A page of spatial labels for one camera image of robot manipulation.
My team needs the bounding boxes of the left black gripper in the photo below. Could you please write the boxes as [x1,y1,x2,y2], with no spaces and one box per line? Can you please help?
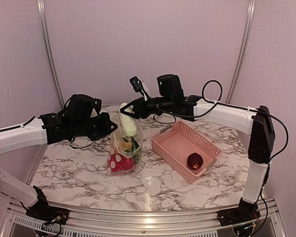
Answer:
[72,112,117,141]

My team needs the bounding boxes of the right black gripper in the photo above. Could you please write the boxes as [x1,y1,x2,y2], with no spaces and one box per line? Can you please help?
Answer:
[120,96,174,119]

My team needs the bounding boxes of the white knitted radish front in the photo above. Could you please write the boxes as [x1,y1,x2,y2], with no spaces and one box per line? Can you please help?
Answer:
[119,112,137,137]

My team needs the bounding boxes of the peach knitted fruit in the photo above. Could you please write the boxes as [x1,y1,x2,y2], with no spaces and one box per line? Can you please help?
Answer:
[119,141,132,153]

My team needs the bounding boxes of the clear polka dot zip bag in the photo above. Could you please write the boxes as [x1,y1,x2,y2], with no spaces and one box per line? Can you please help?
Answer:
[106,115,144,176]

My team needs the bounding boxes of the white knitted radish with leaves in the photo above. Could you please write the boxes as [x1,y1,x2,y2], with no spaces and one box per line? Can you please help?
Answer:
[130,137,142,164]

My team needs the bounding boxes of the pink plastic basket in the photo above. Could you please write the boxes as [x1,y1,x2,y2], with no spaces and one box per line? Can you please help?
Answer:
[151,121,222,184]

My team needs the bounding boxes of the dark maroon knitted beet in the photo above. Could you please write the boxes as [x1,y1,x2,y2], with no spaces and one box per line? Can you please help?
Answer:
[187,153,204,170]

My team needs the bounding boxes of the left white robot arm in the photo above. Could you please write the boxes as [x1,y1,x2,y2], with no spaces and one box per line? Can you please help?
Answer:
[0,94,117,220]

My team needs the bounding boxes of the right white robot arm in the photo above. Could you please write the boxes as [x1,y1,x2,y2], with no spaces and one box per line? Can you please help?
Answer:
[120,74,275,221]

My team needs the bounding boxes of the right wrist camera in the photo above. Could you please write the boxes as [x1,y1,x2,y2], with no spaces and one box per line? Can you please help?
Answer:
[129,76,150,101]

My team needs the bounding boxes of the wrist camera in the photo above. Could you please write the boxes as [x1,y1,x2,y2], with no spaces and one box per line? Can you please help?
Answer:
[91,98,102,117]
[129,76,150,101]

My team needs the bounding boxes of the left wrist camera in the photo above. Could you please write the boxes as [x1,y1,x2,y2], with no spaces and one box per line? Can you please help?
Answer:
[91,98,102,117]

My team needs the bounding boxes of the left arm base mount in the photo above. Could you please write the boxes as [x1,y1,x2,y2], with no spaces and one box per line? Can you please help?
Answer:
[26,186,69,225]

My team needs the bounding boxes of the front aluminium table rail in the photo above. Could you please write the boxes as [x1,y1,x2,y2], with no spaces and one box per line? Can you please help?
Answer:
[0,201,288,237]

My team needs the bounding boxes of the left aluminium frame post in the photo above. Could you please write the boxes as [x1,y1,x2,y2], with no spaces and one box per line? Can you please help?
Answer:
[37,0,65,107]

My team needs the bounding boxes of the aluminium frame post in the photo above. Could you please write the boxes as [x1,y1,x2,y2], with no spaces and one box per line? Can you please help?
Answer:
[37,0,65,107]
[226,0,256,104]

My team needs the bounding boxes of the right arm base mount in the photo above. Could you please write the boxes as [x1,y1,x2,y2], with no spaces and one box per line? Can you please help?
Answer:
[217,193,261,226]

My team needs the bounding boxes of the right aluminium frame post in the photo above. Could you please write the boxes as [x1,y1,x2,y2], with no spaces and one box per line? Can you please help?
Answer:
[226,0,256,104]

